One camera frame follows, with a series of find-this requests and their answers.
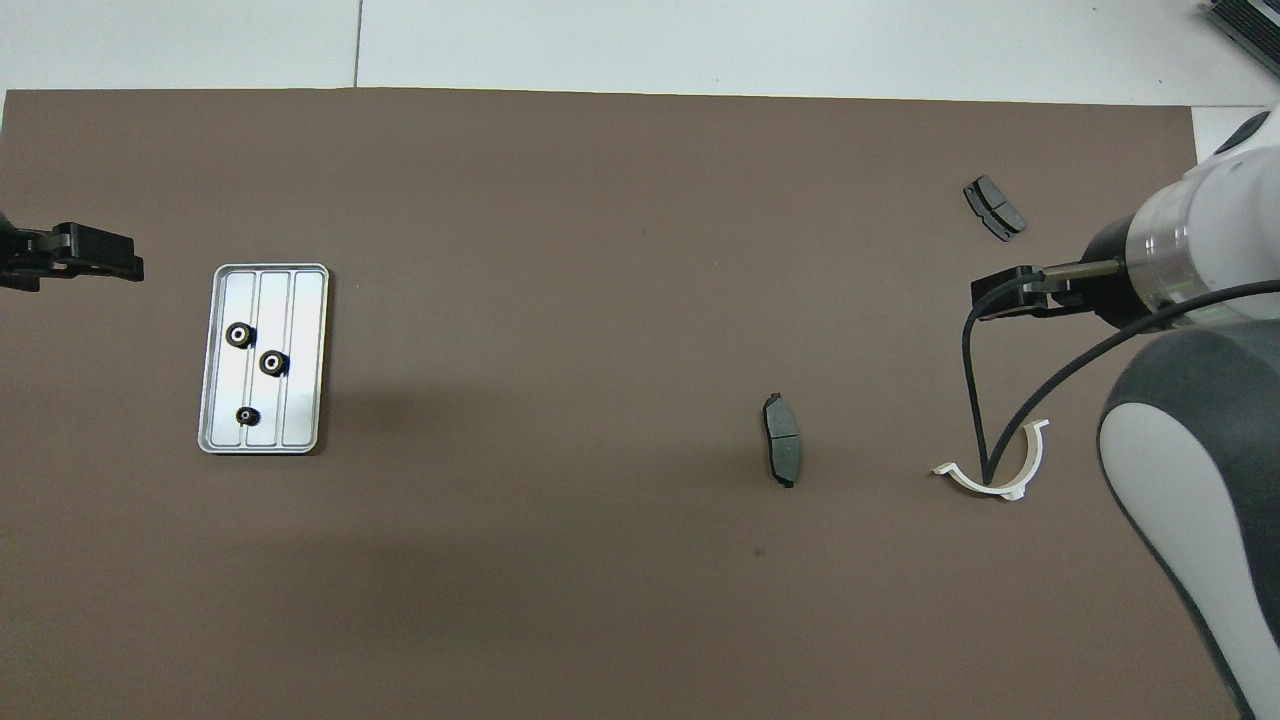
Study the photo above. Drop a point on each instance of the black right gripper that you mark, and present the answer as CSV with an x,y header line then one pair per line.
x,y
1112,285

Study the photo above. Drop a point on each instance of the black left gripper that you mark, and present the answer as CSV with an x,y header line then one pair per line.
x,y
25,248

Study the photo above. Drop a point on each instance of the small black bearing gear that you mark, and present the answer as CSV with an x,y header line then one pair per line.
x,y
247,415

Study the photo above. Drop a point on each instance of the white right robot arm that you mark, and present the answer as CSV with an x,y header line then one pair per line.
x,y
1230,200

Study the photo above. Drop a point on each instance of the silver metal tray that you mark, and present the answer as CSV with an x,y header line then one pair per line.
x,y
300,350

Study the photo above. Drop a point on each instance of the grooved grey brake pad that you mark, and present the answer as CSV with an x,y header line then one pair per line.
x,y
995,207

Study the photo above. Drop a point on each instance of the white semicircular plastic clamp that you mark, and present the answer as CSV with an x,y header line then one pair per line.
x,y
1033,455

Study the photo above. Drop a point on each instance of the long grey brake pad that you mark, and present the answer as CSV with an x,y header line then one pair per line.
x,y
781,440

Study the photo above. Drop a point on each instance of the grey ribbed metal block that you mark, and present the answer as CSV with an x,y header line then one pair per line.
x,y
1255,25

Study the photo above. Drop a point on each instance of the brown table mat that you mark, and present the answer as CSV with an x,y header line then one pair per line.
x,y
600,250

